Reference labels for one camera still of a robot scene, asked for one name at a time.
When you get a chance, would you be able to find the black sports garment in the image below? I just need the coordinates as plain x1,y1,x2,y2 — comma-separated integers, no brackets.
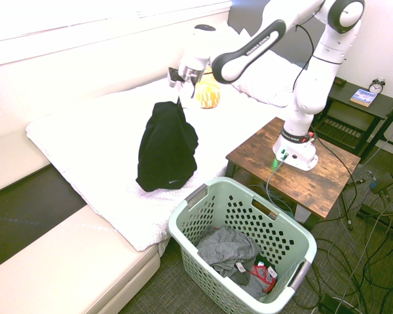
135,101,200,194

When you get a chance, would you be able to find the white bed pillow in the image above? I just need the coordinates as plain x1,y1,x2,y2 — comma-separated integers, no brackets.
229,19,303,109

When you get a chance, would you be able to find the grey garment with red trim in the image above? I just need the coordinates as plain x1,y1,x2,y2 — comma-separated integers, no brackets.
230,256,280,300

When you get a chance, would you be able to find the rustic wooden side table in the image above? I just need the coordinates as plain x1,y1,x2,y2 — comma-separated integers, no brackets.
225,116,362,232

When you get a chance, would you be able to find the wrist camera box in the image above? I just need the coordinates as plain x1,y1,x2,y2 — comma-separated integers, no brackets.
167,66,185,83

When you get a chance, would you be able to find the mint green laundry basket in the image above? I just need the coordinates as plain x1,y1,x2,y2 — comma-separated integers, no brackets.
167,176,318,313

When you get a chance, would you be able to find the blue paperback book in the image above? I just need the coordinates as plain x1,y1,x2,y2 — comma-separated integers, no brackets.
349,88,379,109

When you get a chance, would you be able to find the grey heather garment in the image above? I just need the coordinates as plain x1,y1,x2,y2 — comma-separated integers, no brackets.
196,225,261,279

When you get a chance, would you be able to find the black cable adapter box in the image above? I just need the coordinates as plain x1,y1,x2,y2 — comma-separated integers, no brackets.
369,172,393,195

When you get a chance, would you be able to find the yellow white patterned bolster pillow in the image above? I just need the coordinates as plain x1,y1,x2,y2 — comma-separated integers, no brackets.
195,67,222,110

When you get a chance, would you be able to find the black twin-bell alarm clock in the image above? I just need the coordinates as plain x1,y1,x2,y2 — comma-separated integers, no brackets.
367,77,387,96

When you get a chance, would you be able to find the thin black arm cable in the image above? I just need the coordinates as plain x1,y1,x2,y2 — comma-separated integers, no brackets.
292,22,360,197

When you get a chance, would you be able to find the beige upholstered bed frame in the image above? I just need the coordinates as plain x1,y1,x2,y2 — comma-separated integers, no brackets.
0,130,162,314

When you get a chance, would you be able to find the black metal nightstand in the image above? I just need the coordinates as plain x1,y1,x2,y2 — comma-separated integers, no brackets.
312,76,393,158

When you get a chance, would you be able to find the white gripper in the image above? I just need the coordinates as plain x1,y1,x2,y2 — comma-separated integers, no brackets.
169,61,204,108

